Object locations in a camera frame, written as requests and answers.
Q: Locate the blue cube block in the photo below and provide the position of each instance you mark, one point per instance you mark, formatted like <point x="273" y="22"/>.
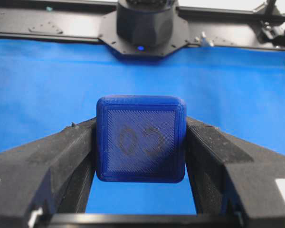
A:
<point x="140" y="138"/>

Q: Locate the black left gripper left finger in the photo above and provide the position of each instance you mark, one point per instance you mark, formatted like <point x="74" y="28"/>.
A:
<point x="52" y="175"/>

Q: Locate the blue table cloth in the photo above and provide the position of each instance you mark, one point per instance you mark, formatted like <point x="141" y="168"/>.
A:
<point x="46" y="86"/>

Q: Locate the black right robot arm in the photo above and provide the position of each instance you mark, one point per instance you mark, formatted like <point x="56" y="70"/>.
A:
<point x="145" y="22"/>

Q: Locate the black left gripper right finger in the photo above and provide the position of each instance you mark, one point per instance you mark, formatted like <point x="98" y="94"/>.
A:
<point x="231" y="176"/>

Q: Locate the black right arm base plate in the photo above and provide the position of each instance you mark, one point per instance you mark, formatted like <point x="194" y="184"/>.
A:
<point x="108" y="34"/>

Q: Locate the black aluminium frame rail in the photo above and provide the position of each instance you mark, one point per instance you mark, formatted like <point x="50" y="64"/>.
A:
<point x="79" y="21"/>

